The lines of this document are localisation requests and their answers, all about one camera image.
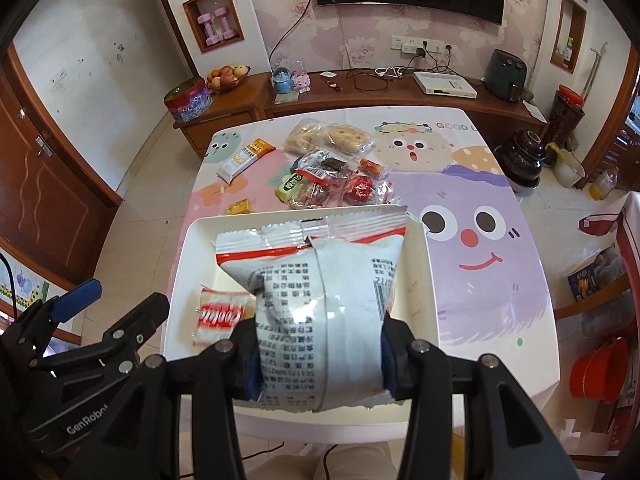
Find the pink dumbbell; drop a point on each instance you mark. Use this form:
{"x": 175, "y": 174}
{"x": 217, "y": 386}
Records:
{"x": 205, "y": 27}
{"x": 225, "y": 22}

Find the clear cracker bag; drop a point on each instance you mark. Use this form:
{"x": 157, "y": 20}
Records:
{"x": 348, "y": 140}
{"x": 303, "y": 135}

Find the clear wrapped dark red snack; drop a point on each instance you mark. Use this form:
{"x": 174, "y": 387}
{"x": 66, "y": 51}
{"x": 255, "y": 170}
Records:
{"x": 384, "y": 191}

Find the blue printed box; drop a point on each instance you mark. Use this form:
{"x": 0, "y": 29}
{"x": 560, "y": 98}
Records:
{"x": 595, "y": 272}

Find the white wall sockets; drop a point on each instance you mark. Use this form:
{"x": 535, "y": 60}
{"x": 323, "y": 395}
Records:
{"x": 406, "y": 44}

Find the dark green air fryer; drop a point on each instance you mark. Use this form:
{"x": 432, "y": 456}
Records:
{"x": 504, "y": 77}

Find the green snack packet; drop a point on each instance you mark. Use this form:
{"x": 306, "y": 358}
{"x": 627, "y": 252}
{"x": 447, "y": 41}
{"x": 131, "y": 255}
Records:
{"x": 292, "y": 187}

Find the orange white snack bar packet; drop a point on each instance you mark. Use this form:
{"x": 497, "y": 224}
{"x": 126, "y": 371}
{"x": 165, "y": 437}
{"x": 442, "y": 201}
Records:
{"x": 245, "y": 157}

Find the white plastic tray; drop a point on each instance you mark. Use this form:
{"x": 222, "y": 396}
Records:
{"x": 200, "y": 260}

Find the red white snack packet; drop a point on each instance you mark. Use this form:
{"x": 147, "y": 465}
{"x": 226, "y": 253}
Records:
{"x": 220, "y": 317}

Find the fruit bowl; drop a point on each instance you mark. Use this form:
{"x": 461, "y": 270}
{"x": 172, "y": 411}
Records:
{"x": 227, "y": 77}

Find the round printed tin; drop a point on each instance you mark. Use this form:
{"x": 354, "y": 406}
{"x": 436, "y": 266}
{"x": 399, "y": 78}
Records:
{"x": 189, "y": 102}

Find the wooden framed wall niche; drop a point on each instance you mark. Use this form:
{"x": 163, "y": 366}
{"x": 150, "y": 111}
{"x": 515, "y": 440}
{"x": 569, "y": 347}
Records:
{"x": 192, "y": 15}

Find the red plastic basin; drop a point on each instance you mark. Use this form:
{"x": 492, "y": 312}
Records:
{"x": 600, "y": 370}

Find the brown wooden door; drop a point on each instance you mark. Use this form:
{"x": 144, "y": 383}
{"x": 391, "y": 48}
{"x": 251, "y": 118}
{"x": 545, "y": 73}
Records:
{"x": 45, "y": 185}

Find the tall wall niche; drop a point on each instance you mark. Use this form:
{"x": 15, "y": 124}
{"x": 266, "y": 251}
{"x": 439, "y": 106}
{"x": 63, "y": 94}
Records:
{"x": 570, "y": 30}

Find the dark round pot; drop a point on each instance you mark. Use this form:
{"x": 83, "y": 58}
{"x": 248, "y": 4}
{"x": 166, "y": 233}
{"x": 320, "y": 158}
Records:
{"x": 522, "y": 162}

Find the small red item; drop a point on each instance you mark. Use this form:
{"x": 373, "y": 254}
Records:
{"x": 334, "y": 85}

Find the clear snack bag red strip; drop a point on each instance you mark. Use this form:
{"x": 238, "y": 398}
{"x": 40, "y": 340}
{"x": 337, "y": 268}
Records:
{"x": 322, "y": 190}

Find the dark jar with red lid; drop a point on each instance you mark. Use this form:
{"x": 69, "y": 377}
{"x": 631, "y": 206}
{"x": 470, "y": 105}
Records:
{"x": 564, "y": 117}

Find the blue white snack packet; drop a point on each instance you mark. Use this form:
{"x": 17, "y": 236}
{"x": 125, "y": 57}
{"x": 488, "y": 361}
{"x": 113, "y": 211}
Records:
{"x": 306, "y": 160}

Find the white set-top box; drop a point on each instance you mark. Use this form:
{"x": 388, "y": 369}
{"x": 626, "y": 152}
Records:
{"x": 444, "y": 85}

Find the small yellow snack packet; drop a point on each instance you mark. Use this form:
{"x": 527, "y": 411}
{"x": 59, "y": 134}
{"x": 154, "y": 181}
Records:
{"x": 239, "y": 206}

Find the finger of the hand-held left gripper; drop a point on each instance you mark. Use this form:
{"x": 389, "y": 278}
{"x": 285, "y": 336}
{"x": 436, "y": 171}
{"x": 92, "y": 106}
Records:
{"x": 80, "y": 297}
{"x": 135, "y": 327}

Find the white plastic jug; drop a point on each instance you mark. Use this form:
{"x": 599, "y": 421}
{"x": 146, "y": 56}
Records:
{"x": 567, "y": 170}

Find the large white snack bag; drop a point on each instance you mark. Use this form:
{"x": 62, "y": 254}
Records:
{"x": 320, "y": 310}

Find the yellow oil bottle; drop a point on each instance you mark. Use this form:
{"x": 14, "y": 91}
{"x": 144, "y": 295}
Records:
{"x": 602, "y": 186}

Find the paper sheet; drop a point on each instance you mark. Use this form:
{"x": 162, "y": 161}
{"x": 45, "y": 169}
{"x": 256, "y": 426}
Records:
{"x": 534, "y": 111}

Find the pink toy figure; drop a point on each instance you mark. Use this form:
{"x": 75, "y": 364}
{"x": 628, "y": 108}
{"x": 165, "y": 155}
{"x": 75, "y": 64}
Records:
{"x": 302, "y": 81}

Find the wooden television cabinet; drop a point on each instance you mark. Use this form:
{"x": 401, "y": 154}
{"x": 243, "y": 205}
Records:
{"x": 235, "y": 110}

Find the small orange red snack packet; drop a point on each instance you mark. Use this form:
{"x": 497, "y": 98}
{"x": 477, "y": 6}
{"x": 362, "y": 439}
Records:
{"x": 372, "y": 166}

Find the dark brown snack packet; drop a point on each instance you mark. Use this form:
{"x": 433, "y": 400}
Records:
{"x": 332, "y": 164}

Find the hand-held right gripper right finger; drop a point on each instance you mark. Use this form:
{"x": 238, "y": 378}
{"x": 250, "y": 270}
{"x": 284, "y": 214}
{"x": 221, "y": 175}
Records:
{"x": 392, "y": 360}

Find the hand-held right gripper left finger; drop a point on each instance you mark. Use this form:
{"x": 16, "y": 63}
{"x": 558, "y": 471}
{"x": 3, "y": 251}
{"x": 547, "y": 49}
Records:
{"x": 246, "y": 355}

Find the blue snow globe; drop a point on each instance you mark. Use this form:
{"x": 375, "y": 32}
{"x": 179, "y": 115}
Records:
{"x": 283, "y": 81}

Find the cartoon printed tablecloth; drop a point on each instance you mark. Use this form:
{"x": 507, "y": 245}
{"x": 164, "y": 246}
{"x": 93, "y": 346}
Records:
{"x": 480, "y": 285}

